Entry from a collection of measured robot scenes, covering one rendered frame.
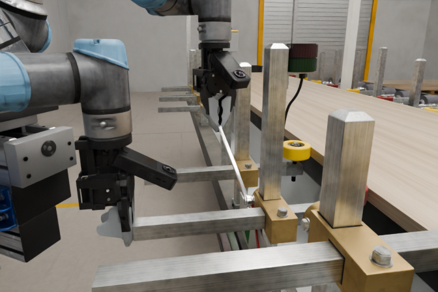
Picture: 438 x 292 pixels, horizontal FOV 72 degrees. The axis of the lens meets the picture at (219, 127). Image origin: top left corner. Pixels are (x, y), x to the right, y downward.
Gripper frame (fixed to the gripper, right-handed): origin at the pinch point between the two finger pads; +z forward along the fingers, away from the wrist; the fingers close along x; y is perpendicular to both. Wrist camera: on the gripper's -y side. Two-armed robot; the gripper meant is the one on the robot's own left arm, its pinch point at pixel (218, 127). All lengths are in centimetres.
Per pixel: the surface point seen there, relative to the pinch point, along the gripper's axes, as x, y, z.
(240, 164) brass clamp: -7.6, 1.8, 11.8
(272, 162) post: -1.2, -19.0, 2.6
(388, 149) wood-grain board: -42.8, -17.0, 7.7
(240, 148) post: -9.3, 4.6, 8.3
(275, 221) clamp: 2.6, -25.4, 10.9
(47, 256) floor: 48, 115, 99
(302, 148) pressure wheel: -21.7, -6.4, 7.2
